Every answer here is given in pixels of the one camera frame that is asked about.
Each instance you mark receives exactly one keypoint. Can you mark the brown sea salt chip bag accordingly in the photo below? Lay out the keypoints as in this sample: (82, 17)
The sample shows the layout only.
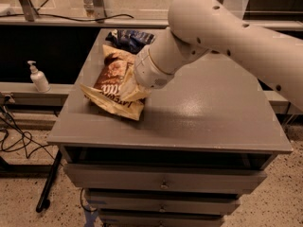
(105, 92)

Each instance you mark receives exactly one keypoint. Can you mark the dark blue chip bag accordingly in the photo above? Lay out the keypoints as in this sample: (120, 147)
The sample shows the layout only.
(129, 40)

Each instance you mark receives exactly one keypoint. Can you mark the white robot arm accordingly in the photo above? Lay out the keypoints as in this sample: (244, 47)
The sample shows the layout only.
(197, 27)

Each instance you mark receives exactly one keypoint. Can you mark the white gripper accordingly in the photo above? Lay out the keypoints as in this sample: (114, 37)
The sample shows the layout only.
(148, 69)

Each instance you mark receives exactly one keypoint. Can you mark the left metal window bracket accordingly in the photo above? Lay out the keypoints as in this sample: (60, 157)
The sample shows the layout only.
(28, 10)

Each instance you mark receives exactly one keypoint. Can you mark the middle grey drawer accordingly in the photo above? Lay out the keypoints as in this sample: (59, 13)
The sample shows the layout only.
(161, 202)

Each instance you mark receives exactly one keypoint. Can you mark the top grey drawer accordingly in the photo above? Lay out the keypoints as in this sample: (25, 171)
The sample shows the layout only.
(168, 179)

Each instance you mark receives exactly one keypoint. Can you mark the bottom grey drawer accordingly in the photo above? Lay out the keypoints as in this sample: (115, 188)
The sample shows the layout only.
(120, 218)

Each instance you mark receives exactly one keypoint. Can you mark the grey drawer cabinet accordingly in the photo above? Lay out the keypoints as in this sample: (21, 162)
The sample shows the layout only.
(213, 115)

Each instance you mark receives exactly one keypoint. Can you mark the grey drawer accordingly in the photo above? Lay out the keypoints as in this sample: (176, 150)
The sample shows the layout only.
(161, 202)
(168, 179)
(120, 218)

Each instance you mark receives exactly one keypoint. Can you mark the middle metal window bracket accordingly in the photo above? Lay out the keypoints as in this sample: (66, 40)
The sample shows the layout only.
(99, 11)

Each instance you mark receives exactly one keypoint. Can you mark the black metal stand leg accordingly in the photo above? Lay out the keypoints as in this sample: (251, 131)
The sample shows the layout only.
(44, 202)

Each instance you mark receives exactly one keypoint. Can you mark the white pump soap bottle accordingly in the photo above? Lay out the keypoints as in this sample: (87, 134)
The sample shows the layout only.
(38, 78)

